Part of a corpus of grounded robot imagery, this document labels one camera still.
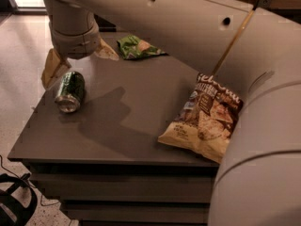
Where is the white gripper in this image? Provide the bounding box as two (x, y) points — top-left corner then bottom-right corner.
(41, 24), (119, 90)

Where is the green chip bag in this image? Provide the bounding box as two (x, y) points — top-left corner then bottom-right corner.
(117, 35), (166, 60)

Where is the right metal wall bracket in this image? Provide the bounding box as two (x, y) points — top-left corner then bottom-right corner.
(253, 0), (273, 9)

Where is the yellow brown sea salt chip bag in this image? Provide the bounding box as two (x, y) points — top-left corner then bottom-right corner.
(158, 73), (244, 163)

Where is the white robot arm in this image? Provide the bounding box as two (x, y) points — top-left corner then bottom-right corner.
(56, 0), (301, 226)

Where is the green soda can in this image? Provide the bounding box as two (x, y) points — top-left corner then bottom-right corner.
(55, 72), (85, 113)

